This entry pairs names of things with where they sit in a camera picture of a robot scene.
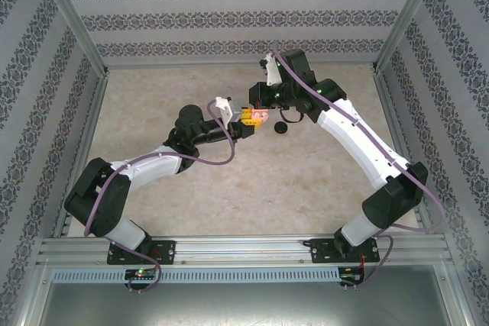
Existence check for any aluminium mounting rail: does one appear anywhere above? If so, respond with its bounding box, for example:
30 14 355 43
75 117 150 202
37 234 449 266

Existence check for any aluminium frame strut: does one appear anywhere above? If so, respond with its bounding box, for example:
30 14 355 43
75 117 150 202
439 264 474 326
17 263 53 326

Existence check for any left controller circuit board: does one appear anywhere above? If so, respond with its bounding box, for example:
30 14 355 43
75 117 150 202
125 268 158 282

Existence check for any right controller circuit board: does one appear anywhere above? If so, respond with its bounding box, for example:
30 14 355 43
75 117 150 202
339 266 364 286

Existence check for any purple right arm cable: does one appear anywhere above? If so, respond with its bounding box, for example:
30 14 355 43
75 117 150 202
271 40 446 289

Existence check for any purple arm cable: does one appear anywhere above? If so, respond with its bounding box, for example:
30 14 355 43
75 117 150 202
271 40 446 289
83 100 236 295

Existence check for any aluminium frame post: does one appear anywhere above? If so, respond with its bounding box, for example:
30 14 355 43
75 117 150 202
372 0 447 75
32 0 111 75

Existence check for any aluminium frame side rail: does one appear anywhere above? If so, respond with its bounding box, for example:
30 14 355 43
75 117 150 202
371 66 435 235
53 72 111 237

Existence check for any controller circuit board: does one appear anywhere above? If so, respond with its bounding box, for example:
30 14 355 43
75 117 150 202
125 268 158 282
339 266 364 286

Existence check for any aluminium frame cross beam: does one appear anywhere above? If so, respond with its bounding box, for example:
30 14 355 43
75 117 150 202
102 59 378 72

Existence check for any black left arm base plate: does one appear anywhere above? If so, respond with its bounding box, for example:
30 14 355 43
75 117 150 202
106 240 176 266

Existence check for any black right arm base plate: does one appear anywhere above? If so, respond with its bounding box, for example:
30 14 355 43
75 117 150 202
308 237 380 265

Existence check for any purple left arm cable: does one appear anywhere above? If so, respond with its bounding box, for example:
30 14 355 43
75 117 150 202
83 100 236 295

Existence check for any grey metal shelf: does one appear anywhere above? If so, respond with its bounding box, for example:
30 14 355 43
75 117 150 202
37 282 455 326

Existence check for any black right gripper cable loop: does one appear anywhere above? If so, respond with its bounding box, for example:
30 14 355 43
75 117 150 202
278 107 303 125

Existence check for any slotted grey cable duct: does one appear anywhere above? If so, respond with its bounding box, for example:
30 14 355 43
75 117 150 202
51 267 341 284

